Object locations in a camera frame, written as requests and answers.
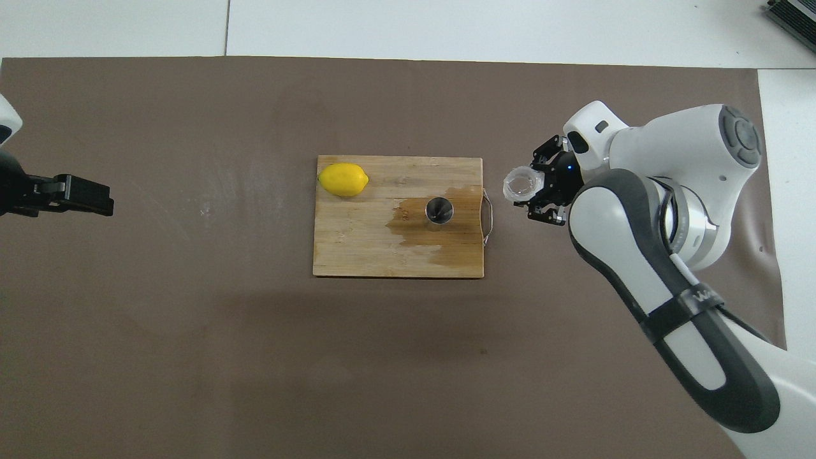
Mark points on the yellow lemon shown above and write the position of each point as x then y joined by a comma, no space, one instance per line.
343,180

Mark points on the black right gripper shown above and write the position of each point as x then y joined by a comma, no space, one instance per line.
564,182

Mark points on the grey ribbed metal device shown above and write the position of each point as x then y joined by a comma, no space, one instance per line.
797,16

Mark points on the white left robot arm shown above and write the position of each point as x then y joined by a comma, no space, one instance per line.
7,118

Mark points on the clear faceted glass cup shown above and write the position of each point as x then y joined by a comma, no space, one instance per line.
519,185

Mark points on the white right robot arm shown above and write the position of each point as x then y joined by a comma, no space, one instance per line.
676,153

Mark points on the brown paper table mat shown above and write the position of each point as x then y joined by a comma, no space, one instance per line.
408,357

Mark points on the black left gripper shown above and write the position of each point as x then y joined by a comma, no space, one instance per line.
16,194

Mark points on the steel double jigger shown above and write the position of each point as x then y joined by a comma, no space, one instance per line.
438,210

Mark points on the wooden cutting board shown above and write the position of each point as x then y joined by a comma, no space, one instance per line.
357,248

